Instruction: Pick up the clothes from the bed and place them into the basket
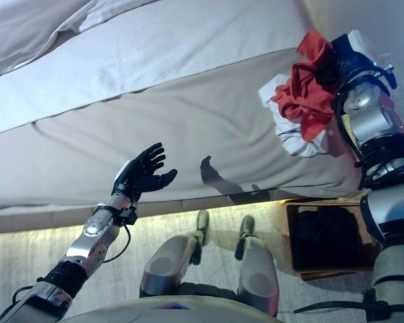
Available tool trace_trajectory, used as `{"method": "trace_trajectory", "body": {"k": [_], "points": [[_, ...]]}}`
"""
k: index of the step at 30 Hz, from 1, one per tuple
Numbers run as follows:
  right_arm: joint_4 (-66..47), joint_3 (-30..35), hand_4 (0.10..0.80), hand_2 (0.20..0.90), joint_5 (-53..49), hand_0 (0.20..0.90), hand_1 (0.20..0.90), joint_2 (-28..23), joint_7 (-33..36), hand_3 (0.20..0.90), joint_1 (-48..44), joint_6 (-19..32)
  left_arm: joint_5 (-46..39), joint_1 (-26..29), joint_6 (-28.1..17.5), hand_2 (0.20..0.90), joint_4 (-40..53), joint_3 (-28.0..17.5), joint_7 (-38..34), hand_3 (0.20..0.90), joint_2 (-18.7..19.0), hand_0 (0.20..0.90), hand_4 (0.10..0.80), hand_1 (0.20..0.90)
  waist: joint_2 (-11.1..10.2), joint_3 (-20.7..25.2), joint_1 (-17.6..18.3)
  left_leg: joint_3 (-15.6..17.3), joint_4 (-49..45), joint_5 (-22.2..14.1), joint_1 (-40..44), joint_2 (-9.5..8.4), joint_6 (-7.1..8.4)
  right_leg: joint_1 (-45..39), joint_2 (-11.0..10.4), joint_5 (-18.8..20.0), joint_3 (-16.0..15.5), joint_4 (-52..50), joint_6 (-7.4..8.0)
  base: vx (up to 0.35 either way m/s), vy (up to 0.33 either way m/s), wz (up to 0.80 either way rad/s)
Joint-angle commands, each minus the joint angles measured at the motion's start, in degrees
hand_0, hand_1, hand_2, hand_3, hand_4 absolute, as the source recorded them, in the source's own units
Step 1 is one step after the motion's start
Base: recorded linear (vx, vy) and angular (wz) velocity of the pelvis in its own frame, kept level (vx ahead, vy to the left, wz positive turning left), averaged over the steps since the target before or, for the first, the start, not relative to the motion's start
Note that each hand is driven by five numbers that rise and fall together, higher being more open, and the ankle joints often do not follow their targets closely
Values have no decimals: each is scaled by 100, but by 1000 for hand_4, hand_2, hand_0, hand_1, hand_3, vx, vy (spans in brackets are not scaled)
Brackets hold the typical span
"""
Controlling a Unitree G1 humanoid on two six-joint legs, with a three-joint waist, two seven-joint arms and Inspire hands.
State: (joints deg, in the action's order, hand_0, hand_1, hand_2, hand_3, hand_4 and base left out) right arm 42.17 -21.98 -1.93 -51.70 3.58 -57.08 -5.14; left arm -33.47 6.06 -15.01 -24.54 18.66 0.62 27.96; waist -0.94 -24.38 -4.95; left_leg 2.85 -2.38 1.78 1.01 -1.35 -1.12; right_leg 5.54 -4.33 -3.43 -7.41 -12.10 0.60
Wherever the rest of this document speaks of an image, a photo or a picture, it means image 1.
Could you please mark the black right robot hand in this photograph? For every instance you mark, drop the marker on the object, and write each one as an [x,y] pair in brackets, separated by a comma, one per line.
[351,64]

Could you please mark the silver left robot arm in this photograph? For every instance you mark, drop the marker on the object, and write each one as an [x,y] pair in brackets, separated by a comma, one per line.
[91,242]

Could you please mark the black garment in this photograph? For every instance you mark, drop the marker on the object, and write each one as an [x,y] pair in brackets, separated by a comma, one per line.
[330,239]

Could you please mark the brown woven basket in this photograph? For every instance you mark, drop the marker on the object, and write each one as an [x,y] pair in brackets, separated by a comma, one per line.
[291,235]

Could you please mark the white garment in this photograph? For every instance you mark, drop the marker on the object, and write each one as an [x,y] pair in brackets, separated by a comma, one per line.
[296,143]

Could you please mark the grey robot torso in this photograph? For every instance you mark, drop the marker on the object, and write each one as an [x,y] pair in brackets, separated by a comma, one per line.
[155,311]

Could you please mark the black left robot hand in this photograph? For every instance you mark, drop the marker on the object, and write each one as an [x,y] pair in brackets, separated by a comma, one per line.
[139,175]

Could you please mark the light striped floor rug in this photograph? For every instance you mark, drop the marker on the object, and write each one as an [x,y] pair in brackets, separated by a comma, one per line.
[27,266]

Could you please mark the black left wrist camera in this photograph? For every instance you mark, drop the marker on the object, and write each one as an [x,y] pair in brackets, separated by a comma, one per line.
[128,216]

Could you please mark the red garment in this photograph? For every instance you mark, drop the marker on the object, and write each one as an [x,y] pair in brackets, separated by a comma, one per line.
[309,94]

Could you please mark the beige covered bed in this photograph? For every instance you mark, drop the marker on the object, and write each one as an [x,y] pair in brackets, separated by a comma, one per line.
[155,128]

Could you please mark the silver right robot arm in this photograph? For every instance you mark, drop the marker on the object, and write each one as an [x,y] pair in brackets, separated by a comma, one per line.
[377,124]

